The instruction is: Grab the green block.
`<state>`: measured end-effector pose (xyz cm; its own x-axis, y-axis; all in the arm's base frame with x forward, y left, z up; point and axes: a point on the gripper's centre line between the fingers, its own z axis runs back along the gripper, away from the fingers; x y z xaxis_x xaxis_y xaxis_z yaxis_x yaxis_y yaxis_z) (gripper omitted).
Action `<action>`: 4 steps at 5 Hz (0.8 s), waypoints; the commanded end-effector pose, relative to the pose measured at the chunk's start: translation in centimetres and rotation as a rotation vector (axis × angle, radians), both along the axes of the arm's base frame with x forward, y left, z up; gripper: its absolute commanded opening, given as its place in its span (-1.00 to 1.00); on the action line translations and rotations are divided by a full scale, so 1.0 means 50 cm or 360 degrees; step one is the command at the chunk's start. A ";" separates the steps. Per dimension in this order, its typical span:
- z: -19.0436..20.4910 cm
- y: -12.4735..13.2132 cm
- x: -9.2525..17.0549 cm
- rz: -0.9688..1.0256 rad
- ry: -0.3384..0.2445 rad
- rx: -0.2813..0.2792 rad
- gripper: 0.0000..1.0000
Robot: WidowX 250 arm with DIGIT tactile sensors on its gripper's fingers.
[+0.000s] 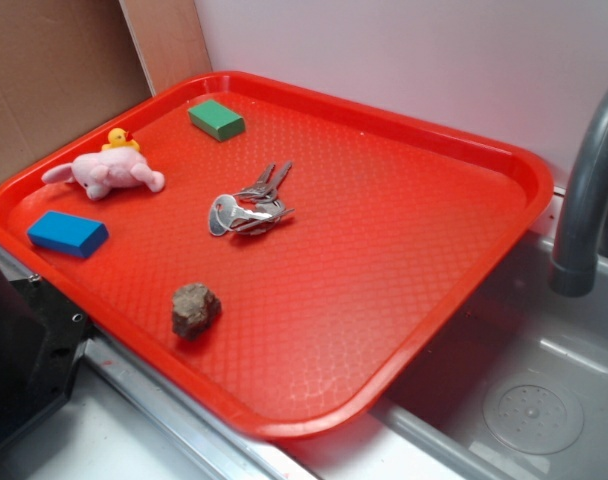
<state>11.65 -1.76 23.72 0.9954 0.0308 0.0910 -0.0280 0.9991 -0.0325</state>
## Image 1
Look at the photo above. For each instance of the bunch of silver keys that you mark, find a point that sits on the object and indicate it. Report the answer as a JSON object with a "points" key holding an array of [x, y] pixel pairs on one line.
{"points": [[253, 210]]}

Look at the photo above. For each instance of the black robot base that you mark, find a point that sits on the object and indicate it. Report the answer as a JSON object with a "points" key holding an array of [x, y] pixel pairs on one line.
{"points": [[42, 338]]}

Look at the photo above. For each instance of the blue rectangular block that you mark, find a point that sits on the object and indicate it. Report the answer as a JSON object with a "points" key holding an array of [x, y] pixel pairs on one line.
{"points": [[68, 234]]}

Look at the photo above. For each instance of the brown cardboard sheet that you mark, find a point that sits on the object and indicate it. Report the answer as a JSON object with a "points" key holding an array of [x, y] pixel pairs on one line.
{"points": [[68, 66]]}

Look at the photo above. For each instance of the grey sink faucet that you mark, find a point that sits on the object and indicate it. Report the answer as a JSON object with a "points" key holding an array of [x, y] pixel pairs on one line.
{"points": [[582, 229]]}

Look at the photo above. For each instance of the pink plush pig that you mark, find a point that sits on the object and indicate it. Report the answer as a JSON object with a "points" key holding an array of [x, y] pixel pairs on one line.
{"points": [[101, 172]]}

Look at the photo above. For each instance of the green rectangular block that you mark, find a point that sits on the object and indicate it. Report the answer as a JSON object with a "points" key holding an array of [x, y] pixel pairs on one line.
{"points": [[216, 120]]}

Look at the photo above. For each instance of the red plastic tray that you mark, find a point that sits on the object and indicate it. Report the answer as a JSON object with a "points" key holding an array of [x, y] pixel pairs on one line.
{"points": [[396, 221]]}

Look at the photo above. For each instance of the brown rock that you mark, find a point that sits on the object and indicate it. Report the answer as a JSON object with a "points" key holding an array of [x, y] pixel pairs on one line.
{"points": [[195, 307]]}

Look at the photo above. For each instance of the grey toy sink basin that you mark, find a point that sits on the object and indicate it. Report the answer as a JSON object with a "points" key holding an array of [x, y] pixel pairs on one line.
{"points": [[514, 386]]}

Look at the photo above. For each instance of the yellow rubber duck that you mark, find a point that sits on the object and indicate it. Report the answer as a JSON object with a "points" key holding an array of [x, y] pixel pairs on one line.
{"points": [[118, 138]]}

